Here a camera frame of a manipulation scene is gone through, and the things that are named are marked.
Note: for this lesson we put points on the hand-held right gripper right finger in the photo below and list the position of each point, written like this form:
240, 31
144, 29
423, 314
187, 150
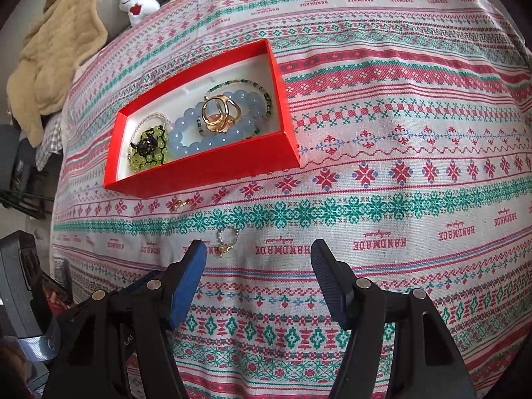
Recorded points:
330, 282

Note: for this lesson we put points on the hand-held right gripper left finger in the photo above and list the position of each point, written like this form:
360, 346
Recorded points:
187, 282

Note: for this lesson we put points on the small pearl gold earring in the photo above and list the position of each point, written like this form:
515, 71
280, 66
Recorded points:
227, 250

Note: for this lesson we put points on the red cardboard box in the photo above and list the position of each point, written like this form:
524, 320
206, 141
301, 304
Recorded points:
208, 166

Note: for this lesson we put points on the dark furniture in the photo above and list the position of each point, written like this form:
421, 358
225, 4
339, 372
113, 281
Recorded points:
20, 174

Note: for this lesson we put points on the grey checked sheet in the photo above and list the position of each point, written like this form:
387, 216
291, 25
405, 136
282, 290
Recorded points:
50, 141

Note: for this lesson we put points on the beige fleece blanket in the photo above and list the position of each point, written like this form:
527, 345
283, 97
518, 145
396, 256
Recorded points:
54, 50

